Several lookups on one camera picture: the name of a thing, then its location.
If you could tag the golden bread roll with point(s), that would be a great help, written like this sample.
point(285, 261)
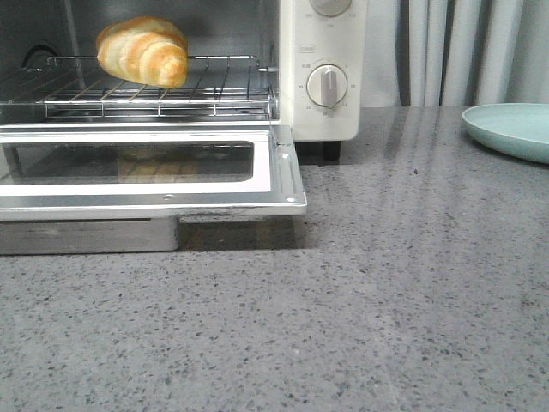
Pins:
point(147, 50)

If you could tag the glass oven door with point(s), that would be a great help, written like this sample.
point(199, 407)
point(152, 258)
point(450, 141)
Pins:
point(80, 172)

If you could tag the white Toshiba toaster oven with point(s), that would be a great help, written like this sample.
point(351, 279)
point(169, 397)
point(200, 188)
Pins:
point(284, 63)

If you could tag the lower timer knob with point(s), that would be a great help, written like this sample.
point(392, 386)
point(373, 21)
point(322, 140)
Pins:
point(327, 85)

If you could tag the upper temperature knob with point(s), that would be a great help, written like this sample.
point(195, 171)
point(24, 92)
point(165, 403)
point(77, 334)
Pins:
point(330, 8)

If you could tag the grey curtain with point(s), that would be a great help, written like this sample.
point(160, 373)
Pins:
point(455, 53)

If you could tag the metal crumb tray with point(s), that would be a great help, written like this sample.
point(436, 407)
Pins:
point(89, 236)

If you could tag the light green plate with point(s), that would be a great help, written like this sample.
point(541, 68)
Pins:
point(516, 129)

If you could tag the wire oven rack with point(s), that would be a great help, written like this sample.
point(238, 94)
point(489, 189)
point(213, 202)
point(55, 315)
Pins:
point(76, 89)

